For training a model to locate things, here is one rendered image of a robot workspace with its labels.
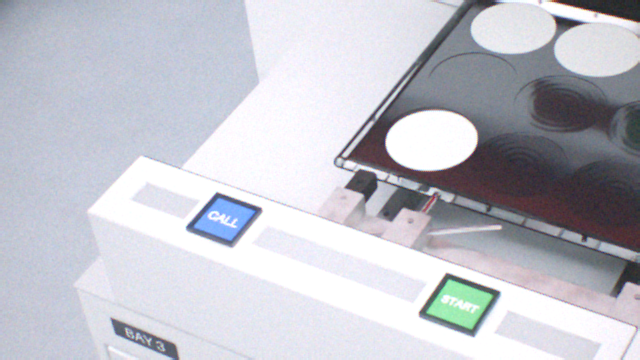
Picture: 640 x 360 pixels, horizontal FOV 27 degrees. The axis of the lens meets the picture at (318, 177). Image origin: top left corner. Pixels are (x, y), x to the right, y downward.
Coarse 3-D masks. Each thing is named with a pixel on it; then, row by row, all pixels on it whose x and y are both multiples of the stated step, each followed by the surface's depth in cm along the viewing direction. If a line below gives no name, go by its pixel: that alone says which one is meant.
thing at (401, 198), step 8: (400, 192) 151; (408, 192) 150; (392, 200) 150; (400, 200) 150; (408, 200) 150; (416, 200) 152; (384, 208) 149; (392, 208) 149; (400, 208) 149; (408, 208) 151; (416, 208) 153; (376, 216) 148; (384, 216) 148; (392, 216) 148
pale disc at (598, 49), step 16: (576, 32) 160; (592, 32) 160; (608, 32) 159; (624, 32) 159; (560, 48) 158; (576, 48) 158; (592, 48) 157; (608, 48) 157; (624, 48) 157; (576, 64) 156; (592, 64) 155; (608, 64) 155; (624, 64) 155
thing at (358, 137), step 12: (468, 0) 167; (444, 24) 164; (456, 24) 164; (444, 36) 162; (432, 48) 161; (420, 60) 159; (408, 72) 157; (396, 84) 156; (408, 84) 157; (396, 96) 155; (384, 108) 153; (372, 120) 152; (360, 132) 151; (348, 144) 149; (360, 144) 150; (336, 156) 148; (348, 156) 149
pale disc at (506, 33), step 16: (480, 16) 164; (496, 16) 164; (512, 16) 164; (528, 16) 163; (544, 16) 163; (480, 32) 162; (496, 32) 162; (512, 32) 161; (528, 32) 161; (544, 32) 161; (496, 48) 159; (512, 48) 159; (528, 48) 159
